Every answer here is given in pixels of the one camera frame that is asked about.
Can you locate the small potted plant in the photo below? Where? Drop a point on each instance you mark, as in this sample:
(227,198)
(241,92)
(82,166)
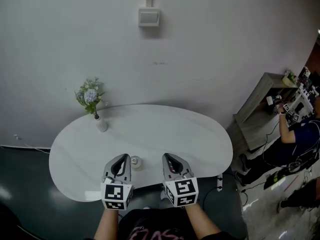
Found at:
(289,79)

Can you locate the white power strip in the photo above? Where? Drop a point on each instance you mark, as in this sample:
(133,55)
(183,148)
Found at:
(219,182)

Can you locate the grey wooden shelf unit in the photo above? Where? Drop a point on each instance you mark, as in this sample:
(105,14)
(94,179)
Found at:
(255,104)

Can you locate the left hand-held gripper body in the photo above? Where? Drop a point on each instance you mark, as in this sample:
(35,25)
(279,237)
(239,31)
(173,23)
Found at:
(115,192)

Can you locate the person's left forearm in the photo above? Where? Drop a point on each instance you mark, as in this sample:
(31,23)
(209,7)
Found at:
(107,224)

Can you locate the blue and white flower bouquet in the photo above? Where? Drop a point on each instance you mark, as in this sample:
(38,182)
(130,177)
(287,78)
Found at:
(90,95)

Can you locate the white oval table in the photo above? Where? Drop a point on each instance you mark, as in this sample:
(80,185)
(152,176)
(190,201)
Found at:
(150,134)

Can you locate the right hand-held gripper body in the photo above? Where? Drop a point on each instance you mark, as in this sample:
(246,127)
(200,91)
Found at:
(183,190)

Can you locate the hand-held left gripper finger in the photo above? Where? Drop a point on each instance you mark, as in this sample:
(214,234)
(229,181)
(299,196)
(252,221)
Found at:
(109,166)
(127,170)

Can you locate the person's black printed shirt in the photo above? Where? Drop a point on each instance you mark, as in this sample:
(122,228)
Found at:
(155,225)

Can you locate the person's right forearm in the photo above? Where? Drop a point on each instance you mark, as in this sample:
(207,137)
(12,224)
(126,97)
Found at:
(201,221)

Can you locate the white ribbed vase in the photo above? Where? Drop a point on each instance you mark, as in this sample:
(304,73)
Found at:
(101,125)

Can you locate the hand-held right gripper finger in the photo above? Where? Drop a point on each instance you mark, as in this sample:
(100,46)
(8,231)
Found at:
(184,165)
(167,167)

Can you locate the white wall switch box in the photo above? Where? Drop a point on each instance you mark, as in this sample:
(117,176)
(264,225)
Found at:
(149,17)

